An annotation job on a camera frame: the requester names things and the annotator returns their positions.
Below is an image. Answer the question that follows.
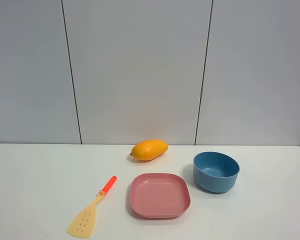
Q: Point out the yellow orange mango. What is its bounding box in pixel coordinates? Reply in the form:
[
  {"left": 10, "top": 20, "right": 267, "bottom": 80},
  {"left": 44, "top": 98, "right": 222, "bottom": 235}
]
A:
[{"left": 130, "top": 139, "right": 169, "bottom": 161}]

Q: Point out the yellow spatula with orange handle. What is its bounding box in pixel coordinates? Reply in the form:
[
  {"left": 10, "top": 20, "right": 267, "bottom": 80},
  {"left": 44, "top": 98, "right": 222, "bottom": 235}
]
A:
[{"left": 66, "top": 176, "right": 117, "bottom": 239}]

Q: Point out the pink square plate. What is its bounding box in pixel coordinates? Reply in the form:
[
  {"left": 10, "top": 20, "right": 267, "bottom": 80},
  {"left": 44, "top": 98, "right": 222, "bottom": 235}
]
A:
[{"left": 129, "top": 173, "right": 191, "bottom": 219}]

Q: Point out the blue plastic bowl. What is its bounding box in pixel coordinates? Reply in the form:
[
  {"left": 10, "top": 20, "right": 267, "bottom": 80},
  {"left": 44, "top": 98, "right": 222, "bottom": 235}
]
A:
[{"left": 193, "top": 151, "right": 240, "bottom": 194}]

